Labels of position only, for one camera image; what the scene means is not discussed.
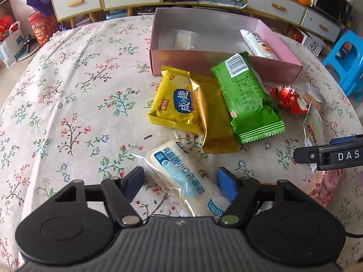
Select gold snack packet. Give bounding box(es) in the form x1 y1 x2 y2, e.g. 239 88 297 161
189 73 239 155

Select white plastic crate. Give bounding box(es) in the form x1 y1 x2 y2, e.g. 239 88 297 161
301 30 326 57

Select white bread packet blue label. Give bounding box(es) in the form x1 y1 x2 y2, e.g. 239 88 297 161
133 139 236 219

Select white shopping bag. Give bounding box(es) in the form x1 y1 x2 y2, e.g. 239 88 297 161
0 20 25 68

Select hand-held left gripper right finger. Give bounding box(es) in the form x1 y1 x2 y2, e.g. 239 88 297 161
217 167 308 227

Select floral tablecloth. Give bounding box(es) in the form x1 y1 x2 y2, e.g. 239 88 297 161
0 14 363 272

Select green snack packet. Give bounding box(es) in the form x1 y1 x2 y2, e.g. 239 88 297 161
210 51 285 144

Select clear packet orange label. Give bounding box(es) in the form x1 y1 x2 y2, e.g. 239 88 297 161
301 83 331 173

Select yellow snack packet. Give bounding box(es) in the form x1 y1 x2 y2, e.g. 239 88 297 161
147 66 205 135

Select black microwave oven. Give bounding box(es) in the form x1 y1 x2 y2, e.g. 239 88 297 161
313 0 353 26

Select red printed bag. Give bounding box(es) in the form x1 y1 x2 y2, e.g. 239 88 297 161
27 11 59 47

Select low wooden cabinet grey drawers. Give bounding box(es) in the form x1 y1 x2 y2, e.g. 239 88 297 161
160 0 345 44

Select white snack bar packet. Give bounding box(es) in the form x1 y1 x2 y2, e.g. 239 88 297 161
240 29 280 61

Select blue plastic stool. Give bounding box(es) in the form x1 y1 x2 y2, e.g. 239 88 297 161
322 30 363 102

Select pink cardboard box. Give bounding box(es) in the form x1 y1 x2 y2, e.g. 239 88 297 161
149 7 303 83

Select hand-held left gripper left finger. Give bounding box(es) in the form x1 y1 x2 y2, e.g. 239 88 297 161
54 167 145 228

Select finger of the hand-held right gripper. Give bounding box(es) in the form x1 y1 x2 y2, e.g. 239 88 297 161
330 135 363 146
293 146 318 165

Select red snack packet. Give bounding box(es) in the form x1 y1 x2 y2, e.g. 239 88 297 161
267 85 308 115

